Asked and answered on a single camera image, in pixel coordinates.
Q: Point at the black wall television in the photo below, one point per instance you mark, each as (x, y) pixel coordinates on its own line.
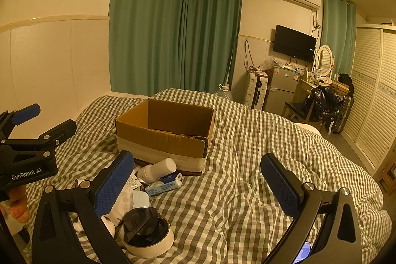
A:
(294, 43)

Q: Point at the black plastic bags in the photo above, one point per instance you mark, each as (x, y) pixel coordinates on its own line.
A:
(323, 103)

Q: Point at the white slatted wardrobe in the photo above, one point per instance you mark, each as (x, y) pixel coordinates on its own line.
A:
(371, 90)

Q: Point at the black handbag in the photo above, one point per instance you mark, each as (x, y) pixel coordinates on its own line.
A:
(346, 83)

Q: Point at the green checked blanket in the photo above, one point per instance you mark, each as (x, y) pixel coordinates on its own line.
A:
(241, 189)

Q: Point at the clear water jug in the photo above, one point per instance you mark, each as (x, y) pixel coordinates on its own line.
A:
(224, 94)

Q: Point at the dark chair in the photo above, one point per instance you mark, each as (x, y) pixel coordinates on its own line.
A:
(294, 109)

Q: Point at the white dressing table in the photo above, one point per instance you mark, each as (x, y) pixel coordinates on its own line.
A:
(304, 89)

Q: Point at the clear plastic bag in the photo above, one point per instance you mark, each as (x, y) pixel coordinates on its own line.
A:
(269, 63)

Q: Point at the small white sachet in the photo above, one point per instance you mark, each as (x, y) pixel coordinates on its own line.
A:
(134, 183)

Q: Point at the grey small fridge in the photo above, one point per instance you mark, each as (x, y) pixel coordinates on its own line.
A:
(281, 87)

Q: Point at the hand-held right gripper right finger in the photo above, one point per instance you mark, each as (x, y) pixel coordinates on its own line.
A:
(278, 186)

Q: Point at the blue white tissue pack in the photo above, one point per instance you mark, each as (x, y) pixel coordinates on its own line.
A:
(164, 185)

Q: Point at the brown cardboard box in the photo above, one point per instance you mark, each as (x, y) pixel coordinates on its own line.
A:
(161, 140)

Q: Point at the person's left hand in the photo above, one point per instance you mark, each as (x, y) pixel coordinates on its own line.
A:
(18, 205)

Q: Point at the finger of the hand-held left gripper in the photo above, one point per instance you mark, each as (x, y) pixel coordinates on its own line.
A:
(27, 114)
(58, 131)

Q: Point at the white plastic bottle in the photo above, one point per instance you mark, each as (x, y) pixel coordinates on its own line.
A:
(157, 169)

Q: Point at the white oval mirror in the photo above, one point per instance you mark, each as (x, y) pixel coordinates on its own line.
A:
(324, 61)

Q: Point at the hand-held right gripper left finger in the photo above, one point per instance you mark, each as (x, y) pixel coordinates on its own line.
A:
(114, 185)

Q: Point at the black suitcase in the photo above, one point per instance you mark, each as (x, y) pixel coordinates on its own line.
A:
(343, 115)

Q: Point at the white suitcase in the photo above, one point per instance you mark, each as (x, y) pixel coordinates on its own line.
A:
(255, 90)

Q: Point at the white flat pouch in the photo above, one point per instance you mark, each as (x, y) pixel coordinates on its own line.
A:
(140, 199)

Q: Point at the green curtain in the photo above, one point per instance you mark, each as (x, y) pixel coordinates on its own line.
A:
(145, 19)
(210, 29)
(338, 35)

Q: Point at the white sock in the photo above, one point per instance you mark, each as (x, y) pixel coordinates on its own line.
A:
(123, 202)

